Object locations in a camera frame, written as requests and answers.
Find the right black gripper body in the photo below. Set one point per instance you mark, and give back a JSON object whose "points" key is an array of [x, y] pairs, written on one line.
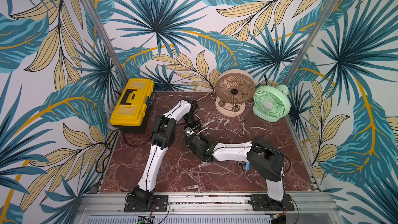
{"points": [[193, 143]]}

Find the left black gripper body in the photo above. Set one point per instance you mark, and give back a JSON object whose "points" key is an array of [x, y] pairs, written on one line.
{"points": [[190, 121]]}

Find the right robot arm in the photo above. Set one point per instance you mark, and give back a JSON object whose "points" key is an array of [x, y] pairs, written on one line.
{"points": [[262, 156]]}

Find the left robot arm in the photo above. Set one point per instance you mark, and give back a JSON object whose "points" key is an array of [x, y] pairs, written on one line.
{"points": [[162, 138]]}

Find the beige desk fan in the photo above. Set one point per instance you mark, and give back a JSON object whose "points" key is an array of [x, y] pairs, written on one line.
{"points": [[233, 89]]}

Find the green desk fan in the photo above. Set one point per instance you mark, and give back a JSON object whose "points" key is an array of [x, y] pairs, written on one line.
{"points": [[271, 103]]}

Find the yellow black toolbox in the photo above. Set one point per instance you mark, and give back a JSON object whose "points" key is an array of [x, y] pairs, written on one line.
{"points": [[131, 114]]}

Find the yellow handled pliers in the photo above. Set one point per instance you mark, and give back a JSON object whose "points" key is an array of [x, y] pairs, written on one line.
{"points": [[241, 165]]}

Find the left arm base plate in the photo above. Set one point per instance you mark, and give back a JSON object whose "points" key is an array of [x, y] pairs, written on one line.
{"points": [[156, 203]]}

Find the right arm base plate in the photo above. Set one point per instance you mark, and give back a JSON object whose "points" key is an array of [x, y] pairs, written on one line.
{"points": [[264, 203]]}

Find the right aluminium corner post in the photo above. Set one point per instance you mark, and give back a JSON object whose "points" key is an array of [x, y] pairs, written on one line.
{"points": [[324, 15]]}

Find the aluminium corner post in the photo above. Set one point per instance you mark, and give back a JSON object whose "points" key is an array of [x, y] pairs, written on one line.
{"points": [[92, 12], [324, 15]]}

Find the aluminium front rail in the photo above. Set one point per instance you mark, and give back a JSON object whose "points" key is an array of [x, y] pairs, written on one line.
{"points": [[212, 208]]}

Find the left aluminium corner post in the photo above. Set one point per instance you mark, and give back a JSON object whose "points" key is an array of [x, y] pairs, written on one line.
{"points": [[92, 12]]}

